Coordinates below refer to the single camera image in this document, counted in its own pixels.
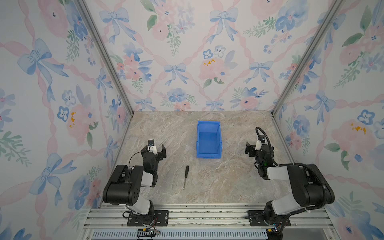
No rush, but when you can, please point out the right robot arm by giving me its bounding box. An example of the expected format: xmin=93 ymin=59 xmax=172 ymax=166
xmin=245 ymin=141 xmax=335 ymax=233

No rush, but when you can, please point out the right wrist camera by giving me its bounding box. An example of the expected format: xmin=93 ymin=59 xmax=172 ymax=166
xmin=255 ymin=135 xmax=266 ymax=151

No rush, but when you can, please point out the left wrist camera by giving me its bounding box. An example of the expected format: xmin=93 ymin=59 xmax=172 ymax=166
xmin=147 ymin=139 xmax=158 ymax=155

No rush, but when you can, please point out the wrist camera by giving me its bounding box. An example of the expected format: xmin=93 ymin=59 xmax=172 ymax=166
xmin=147 ymin=139 xmax=158 ymax=155
xmin=255 ymin=135 xmax=266 ymax=151

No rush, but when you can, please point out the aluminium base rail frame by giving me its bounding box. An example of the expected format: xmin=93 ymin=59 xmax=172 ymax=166
xmin=80 ymin=203 xmax=340 ymax=240

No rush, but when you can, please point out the right aluminium corner post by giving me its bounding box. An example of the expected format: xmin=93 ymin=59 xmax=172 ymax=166
xmin=271 ymin=0 xmax=344 ymax=117

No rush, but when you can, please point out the black handled screwdriver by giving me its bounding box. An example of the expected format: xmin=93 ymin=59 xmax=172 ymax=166
xmin=183 ymin=166 xmax=190 ymax=189

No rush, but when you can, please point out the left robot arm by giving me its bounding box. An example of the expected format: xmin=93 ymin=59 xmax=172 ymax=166
xmin=103 ymin=140 xmax=167 ymax=227

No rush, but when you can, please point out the left aluminium corner post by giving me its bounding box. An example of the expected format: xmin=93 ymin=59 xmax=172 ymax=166
xmin=74 ymin=0 xmax=134 ymax=117

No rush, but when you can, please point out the blue plastic storage bin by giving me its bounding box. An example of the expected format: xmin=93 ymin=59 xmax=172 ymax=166
xmin=196 ymin=121 xmax=223 ymax=159

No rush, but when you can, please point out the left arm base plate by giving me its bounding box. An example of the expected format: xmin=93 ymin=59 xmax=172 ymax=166
xmin=127 ymin=210 xmax=170 ymax=228

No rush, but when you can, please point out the aluminium corner post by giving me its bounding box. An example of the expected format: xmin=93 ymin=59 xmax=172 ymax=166
xmin=271 ymin=0 xmax=344 ymax=117
xmin=74 ymin=0 xmax=134 ymax=117

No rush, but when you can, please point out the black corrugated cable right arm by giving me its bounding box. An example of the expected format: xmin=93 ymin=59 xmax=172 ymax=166
xmin=254 ymin=126 xmax=332 ymax=211

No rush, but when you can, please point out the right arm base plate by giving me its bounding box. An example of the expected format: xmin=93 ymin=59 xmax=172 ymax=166
xmin=245 ymin=210 xmax=284 ymax=227

